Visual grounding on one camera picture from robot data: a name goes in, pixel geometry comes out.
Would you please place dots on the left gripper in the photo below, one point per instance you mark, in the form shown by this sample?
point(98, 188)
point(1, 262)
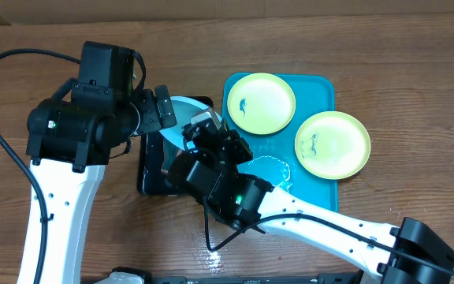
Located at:
point(153, 121)

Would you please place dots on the teal plastic tray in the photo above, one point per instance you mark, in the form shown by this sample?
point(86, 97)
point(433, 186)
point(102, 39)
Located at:
point(274, 157)

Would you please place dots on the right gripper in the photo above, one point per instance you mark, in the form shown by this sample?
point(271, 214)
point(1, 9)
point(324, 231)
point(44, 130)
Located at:
point(238, 143)

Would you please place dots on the light blue plate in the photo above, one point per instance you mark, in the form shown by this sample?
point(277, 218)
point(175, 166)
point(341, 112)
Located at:
point(184, 109)

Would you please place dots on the black water tray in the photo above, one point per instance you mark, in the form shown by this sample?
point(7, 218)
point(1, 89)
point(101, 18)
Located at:
point(156, 157)

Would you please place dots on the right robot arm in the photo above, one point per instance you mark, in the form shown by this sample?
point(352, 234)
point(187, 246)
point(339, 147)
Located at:
point(410, 253)

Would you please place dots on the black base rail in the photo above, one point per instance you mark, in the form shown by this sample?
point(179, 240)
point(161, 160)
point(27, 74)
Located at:
point(323, 278)

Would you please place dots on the yellow-green plate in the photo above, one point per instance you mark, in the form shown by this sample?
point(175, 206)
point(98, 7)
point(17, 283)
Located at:
point(332, 145)
point(261, 103)

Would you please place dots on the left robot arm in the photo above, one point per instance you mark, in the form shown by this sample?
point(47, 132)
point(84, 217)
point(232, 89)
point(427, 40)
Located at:
point(70, 139)

